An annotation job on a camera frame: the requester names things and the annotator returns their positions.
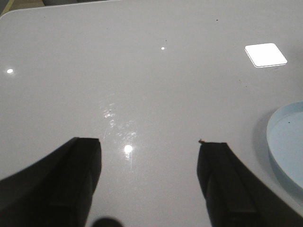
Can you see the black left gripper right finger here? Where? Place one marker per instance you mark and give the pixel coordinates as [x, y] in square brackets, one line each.
[234, 196]

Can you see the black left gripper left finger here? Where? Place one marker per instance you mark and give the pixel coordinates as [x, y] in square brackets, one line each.
[55, 191]

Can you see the light blue round plate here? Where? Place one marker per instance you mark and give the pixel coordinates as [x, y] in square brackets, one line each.
[284, 136]

